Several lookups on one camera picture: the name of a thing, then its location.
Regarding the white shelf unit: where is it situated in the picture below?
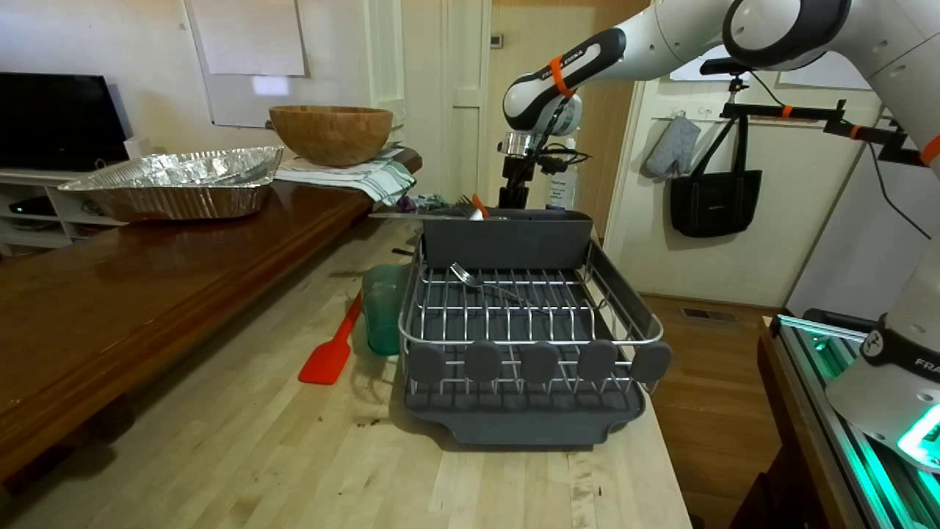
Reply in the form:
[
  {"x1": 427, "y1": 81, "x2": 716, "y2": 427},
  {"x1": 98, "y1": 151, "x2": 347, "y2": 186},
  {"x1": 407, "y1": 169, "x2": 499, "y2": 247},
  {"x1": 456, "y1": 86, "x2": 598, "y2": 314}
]
[{"x1": 0, "y1": 166, "x2": 128, "y2": 251}]

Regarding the brown wooden table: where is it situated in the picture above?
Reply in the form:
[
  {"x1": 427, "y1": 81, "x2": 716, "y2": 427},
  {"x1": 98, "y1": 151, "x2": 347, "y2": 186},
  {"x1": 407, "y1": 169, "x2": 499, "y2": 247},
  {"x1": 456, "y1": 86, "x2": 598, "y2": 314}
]
[{"x1": 0, "y1": 145, "x2": 427, "y2": 486}]

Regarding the black tote bag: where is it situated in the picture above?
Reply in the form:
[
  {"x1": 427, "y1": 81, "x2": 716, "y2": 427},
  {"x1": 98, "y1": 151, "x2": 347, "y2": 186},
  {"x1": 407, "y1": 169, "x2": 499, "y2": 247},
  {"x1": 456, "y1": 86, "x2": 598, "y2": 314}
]
[{"x1": 667, "y1": 116, "x2": 767, "y2": 241}]

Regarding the aluminium foil tray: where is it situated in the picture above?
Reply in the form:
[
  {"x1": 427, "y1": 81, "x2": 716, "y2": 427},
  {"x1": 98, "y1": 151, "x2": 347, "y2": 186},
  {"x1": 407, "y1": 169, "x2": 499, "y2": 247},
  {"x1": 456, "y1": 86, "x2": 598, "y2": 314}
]
[{"x1": 55, "y1": 145, "x2": 287, "y2": 225}]

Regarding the aluminium robot stand frame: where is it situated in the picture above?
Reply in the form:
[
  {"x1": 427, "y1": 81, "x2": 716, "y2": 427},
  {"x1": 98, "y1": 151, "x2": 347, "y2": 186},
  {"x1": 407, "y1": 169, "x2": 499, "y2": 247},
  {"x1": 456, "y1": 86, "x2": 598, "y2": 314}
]
[{"x1": 757, "y1": 308, "x2": 940, "y2": 529}]

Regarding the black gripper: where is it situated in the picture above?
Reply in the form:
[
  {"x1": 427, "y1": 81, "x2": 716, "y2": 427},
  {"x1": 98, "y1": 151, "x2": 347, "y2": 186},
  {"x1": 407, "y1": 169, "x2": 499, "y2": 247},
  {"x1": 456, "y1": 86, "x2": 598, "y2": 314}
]
[{"x1": 496, "y1": 126, "x2": 551, "y2": 213}]

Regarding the red silicone spatula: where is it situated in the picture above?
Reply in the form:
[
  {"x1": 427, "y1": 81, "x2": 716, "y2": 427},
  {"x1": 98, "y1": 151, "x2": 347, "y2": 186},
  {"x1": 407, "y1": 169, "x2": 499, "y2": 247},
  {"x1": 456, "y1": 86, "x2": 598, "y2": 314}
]
[{"x1": 297, "y1": 292, "x2": 368, "y2": 389}]

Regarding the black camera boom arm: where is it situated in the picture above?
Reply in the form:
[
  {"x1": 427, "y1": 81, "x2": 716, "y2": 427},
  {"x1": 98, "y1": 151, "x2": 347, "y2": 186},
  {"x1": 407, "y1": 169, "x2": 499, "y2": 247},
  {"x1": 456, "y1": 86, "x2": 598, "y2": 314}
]
[{"x1": 697, "y1": 53, "x2": 940, "y2": 170}]

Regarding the striped dish towel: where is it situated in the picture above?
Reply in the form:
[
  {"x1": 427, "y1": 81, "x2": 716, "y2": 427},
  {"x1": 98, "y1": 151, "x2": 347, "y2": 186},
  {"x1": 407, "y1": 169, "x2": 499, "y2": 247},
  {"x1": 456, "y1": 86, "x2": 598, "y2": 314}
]
[{"x1": 274, "y1": 148, "x2": 419, "y2": 210}]

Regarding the silver fork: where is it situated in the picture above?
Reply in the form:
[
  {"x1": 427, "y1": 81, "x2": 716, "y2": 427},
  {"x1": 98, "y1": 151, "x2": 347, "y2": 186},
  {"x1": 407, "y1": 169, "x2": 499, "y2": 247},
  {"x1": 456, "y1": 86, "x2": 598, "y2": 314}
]
[{"x1": 446, "y1": 258, "x2": 535, "y2": 308}]

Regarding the green plastic cup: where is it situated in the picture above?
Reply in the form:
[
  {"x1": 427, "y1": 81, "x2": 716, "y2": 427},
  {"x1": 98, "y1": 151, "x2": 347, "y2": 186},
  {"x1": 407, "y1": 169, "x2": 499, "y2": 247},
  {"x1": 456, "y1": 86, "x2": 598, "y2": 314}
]
[{"x1": 362, "y1": 263, "x2": 413, "y2": 358}]

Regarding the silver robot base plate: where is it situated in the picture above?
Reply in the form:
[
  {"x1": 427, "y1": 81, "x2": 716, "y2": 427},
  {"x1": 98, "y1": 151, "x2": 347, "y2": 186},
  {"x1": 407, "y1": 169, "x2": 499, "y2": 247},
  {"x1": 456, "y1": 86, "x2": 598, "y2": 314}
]
[{"x1": 823, "y1": 352, "x2": 940, "y2": 479}]

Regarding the black monitor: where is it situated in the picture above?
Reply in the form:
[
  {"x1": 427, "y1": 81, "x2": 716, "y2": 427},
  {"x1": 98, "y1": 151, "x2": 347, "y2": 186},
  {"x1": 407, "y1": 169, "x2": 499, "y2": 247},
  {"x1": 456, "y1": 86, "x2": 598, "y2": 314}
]
[{"x1": 0, "y1": 67, "x2": 136, "y2": 178}]

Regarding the grey oven mitt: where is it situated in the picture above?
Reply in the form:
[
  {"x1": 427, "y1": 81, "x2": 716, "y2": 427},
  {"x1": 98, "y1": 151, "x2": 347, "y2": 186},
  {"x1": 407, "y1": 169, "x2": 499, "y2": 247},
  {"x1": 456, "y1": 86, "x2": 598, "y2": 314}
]
[{"x1": 637, "y1": 111, "x2": 704, "y2": 183}]

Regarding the grey dish rack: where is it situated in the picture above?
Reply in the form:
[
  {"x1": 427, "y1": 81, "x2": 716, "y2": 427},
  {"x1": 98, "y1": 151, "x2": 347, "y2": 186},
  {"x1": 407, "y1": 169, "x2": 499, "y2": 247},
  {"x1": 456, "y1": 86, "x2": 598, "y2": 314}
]
[{"x1": 393, "y1": 205, "x2": 675, "y2": 452}]

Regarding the wooden bowl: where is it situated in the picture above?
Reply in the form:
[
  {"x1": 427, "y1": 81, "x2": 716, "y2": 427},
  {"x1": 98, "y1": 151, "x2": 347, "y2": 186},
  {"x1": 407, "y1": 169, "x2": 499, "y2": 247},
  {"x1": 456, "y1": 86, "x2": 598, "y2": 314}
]
[{"x1": 264, "y1": 103, "x2": 399, "y2": 169}]

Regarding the wall whiteboard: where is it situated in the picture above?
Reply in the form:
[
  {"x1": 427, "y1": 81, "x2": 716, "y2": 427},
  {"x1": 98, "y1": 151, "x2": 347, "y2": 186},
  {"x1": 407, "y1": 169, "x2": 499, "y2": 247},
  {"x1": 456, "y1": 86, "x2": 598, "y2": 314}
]
[{"x1": 667, "y1": 48, "x2": 876, "y2": 95}]

